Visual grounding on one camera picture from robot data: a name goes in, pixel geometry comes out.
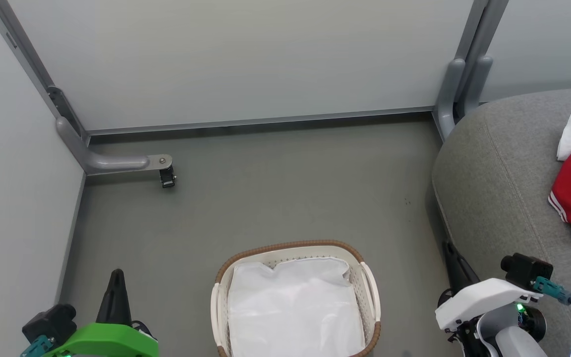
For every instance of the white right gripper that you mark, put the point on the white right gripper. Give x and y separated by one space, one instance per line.
484 297

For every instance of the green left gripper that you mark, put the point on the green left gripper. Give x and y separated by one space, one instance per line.
107 342

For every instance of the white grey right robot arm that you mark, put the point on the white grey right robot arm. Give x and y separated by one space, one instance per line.
513 339

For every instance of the white laundry basket brown rim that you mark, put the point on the white laundry basket brown rim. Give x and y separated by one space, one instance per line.
371 292

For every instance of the white cloth basket liner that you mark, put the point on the white cloth basket liner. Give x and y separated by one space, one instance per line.
295 307

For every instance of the grey fabric sofa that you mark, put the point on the grey fabric sofa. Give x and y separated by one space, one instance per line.
503 188

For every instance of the black caster wheel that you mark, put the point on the black caster wheel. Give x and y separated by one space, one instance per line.
167 177

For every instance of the grey partition leg with foot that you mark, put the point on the grey partition leg with foot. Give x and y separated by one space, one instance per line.
102 161

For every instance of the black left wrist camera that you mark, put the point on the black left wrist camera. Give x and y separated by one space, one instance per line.
50 322

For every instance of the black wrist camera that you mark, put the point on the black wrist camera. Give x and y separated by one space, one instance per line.
526 270
50 322

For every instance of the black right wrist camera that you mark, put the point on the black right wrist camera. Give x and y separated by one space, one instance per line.
526 270

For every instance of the teal left camera connector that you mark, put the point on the teal left camera connector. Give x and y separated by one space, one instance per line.
37 347

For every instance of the teal camera connector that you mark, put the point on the teal camera connector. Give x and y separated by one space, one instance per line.
553 290
37 347

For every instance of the teal right camera connector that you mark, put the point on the teal right camera connector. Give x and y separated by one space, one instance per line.
553 290

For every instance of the grey partition bottom rail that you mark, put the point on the grey partition bottom rail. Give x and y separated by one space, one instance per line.
260 120

